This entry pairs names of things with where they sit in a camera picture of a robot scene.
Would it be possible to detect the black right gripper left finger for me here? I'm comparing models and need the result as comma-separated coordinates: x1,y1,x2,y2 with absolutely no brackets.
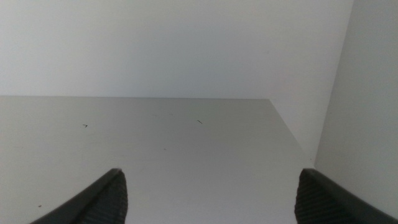
29,168,129,224

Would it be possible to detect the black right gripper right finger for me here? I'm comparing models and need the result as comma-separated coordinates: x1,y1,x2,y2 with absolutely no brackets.
294,168,398,224

